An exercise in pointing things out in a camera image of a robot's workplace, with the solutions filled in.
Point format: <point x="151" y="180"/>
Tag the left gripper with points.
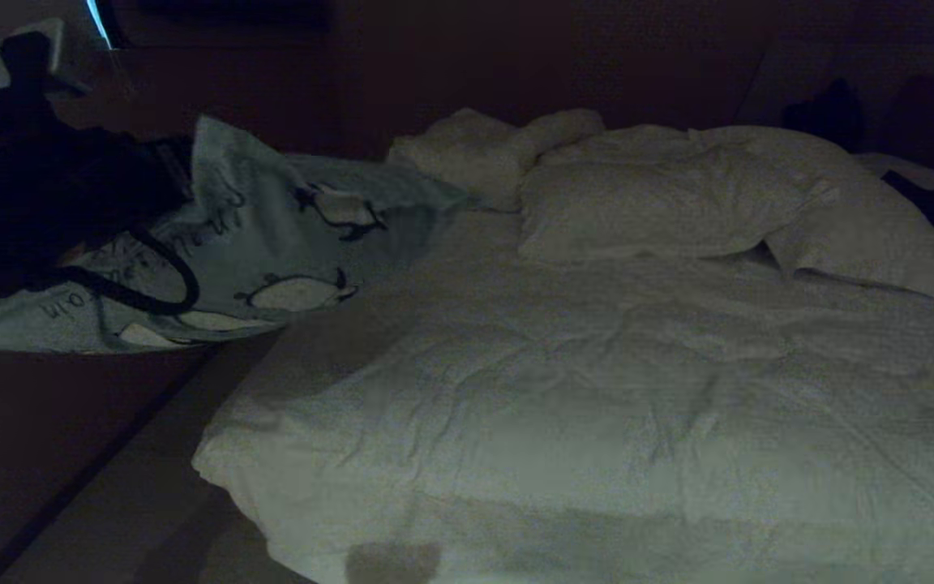
<point x="160" y="174"/>

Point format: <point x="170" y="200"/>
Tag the penguin print pillow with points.
<point x="272" y="235"/>

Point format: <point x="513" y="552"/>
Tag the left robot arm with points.
<point x="25" y="186"/>

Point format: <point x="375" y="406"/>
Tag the small white pillow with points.
<point x="475" y="154"/>

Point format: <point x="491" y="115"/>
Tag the large white pillow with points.
<point x="661" y="203"/>
<point x="864" y="227"/>

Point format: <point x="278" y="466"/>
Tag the white duvet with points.
<point x="597" y="405"/>

